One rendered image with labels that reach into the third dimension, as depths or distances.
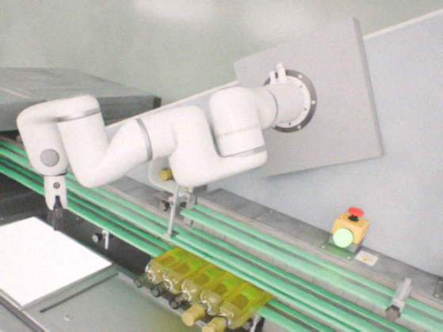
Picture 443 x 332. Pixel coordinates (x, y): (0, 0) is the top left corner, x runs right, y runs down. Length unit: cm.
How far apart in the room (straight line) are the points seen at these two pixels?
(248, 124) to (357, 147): 33
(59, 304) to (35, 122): 52
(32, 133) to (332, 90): 68
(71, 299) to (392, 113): 94
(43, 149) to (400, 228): 84
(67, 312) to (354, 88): 89
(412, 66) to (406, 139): 16
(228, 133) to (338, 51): 36
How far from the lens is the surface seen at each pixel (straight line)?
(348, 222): 109
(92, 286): 126
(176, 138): 80
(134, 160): 79
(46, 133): 90
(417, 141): 109
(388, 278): 105
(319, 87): 109
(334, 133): 109
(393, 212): 113
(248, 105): 85
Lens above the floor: 182
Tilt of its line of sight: 51 degrees down
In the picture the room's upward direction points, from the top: 113 degrees counter-clockwise
